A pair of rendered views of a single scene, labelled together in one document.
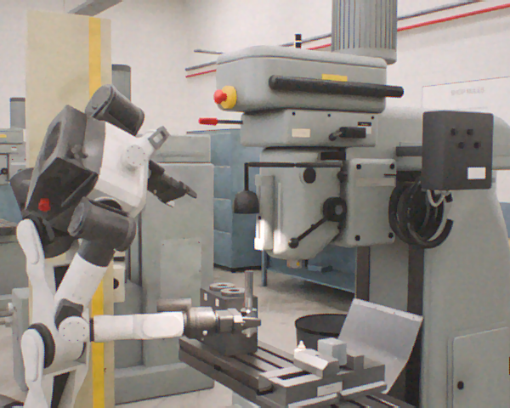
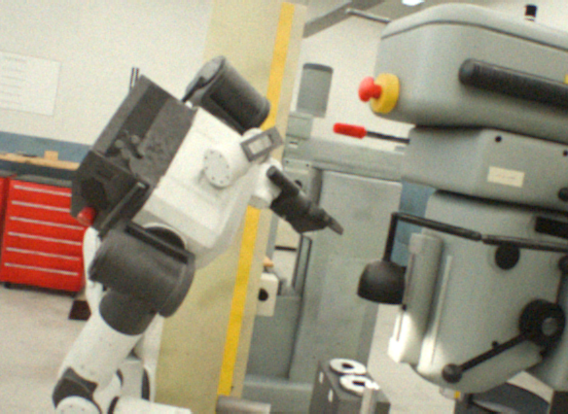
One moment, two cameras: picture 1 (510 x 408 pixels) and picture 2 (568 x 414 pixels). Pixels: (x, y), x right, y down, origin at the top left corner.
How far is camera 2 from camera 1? 0.93 m
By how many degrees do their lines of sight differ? 16
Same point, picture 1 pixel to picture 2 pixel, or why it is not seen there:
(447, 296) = not seen: outside the picture
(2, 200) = not seen: hidden behind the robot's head
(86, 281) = (101, 351)
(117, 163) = (195, 174)
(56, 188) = (99, 196)
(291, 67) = (508, 51)
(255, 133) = (424, 163)
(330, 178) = (545, 264)
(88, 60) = (273, 50)
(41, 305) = not seen: hidden behind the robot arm
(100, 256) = (124, 319)
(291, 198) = (465, 289)
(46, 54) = (228, 37)
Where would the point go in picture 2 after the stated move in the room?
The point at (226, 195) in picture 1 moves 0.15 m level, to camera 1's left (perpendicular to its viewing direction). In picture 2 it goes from (421, 213) to (410, 211)
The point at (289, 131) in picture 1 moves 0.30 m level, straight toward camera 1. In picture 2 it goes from (483, 170) to (479, 162)
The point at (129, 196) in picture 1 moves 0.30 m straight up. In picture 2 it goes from (199, 229) to (228, 53)
